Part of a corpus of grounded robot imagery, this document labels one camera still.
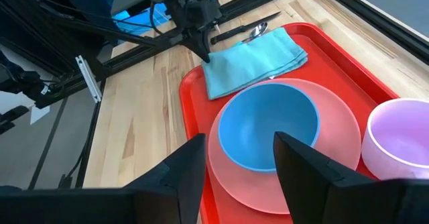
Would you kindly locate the red plastic tray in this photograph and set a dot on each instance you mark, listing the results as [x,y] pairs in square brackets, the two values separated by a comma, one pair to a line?
[335,59]

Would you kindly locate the pink mug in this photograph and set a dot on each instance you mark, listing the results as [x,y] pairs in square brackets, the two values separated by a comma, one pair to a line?
[399,137]

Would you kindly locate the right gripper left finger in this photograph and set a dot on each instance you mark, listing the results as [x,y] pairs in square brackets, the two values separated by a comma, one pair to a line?
[184,190]

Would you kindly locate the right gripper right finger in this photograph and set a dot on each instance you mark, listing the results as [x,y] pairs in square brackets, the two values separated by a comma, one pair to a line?
[308,194]

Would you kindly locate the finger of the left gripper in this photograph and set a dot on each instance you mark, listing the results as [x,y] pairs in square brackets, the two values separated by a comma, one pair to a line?
[202,46]

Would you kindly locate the teal cloth napkin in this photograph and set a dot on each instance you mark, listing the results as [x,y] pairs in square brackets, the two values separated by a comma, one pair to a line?
[251,63]

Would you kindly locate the silver metal bracket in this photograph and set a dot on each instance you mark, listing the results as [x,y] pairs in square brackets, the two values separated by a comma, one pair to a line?
[88,80]

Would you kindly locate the white paper card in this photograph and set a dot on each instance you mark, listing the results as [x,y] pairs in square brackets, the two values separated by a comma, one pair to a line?
[40,115]

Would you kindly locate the pink plate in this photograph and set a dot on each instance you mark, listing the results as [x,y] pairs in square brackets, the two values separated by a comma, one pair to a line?
[338,130]

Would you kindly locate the blue bowl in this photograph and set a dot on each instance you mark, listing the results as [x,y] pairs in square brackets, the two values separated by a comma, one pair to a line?
[261,123]

